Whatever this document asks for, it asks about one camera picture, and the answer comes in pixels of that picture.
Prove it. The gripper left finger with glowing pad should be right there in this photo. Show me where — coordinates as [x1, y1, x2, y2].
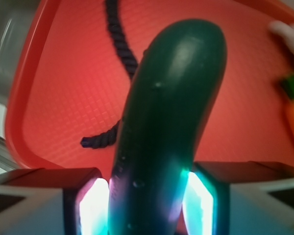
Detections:
[0, 168, 109, 235]

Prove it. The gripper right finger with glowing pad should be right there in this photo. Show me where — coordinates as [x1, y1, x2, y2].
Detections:
[182, 161, 294, 235]

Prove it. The dark green plastic pickle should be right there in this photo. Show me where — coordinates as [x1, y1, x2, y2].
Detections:
[108, 19, 227, 235]

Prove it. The red plastic tray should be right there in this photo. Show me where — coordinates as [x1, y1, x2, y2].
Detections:
[5, 0, 294, 174]

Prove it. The pink plush bunny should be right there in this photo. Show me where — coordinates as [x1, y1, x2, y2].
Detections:
[269, 21, 294, 56]

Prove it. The dark purple rope piece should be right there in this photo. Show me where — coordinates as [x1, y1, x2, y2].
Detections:
[81, 0, 140, 150]

